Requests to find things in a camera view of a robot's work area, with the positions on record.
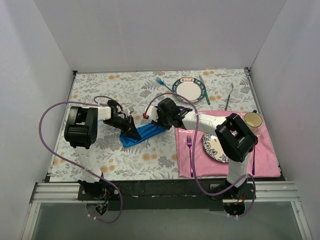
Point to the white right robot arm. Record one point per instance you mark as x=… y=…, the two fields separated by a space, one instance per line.
x=234 y=136

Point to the teal handled knife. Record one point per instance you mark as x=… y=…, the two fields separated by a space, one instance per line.
x=205 y=90

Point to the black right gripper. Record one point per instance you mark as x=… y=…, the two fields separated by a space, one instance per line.
x=158 y=119

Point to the blue fork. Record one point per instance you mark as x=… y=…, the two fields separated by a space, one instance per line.
x=161 y=82

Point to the blue satin napkin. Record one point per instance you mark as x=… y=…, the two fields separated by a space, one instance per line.
x=146 y=132

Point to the purple metallic spoon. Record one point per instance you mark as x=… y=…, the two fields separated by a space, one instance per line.
x=253 y=162

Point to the purple metallic fork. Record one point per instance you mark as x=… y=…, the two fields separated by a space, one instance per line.
x=189 y=145

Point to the aluminium frame rail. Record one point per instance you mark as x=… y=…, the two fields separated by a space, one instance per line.
x=263 y=191

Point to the pink floral placemat cloth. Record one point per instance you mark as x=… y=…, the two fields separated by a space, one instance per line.
x=266 y=163

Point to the cream ceramic mug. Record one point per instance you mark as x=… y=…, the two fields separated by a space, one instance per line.
x=254 y=122

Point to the blue floral dinner plate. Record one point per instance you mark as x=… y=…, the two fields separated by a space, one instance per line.
x=213 y=148

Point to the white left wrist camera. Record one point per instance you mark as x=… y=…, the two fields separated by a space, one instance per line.
x=128 y=111

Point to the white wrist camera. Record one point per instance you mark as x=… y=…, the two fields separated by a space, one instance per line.
x=128 y=111
x=151 y=113

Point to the white plate teal rim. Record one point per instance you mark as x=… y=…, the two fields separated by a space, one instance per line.
x=190 y=88

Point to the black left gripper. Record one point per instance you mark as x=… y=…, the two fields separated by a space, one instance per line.
x=129 y=125

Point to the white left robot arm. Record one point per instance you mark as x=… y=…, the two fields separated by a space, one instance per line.
x=81 y=132

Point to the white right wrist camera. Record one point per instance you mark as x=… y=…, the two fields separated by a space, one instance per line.
x=151 y=113

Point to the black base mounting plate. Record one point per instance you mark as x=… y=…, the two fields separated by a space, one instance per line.
x=158 y=195

